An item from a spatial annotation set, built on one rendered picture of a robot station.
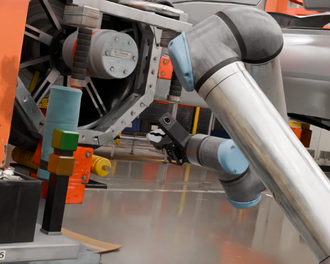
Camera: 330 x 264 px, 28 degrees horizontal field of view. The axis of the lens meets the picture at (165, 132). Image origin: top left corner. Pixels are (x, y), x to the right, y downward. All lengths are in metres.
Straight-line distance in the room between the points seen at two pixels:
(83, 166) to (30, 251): 0.78
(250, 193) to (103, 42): 0.58
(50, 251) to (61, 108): 0.61
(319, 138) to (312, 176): 9.05
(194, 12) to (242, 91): 1.11
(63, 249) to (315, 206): 0.49
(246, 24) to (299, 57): 2.93
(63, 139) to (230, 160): 0.60
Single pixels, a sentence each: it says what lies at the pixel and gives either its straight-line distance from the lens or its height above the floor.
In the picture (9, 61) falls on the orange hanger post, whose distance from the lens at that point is 1.40.
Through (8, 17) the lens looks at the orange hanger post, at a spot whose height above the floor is 0.86.
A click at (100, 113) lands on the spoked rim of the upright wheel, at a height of 0.67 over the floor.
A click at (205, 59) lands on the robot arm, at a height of 0.85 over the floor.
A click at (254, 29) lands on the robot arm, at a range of 1.42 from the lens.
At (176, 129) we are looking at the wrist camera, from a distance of 1.90.
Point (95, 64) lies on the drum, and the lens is 1.84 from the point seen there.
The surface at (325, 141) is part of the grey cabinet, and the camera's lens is 10.51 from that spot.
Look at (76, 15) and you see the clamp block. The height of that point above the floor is 0.92.
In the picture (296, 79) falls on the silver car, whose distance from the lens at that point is 4.30.
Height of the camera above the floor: 0.76
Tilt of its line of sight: 3 degrees down
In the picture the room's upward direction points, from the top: 9 degrees clockwise
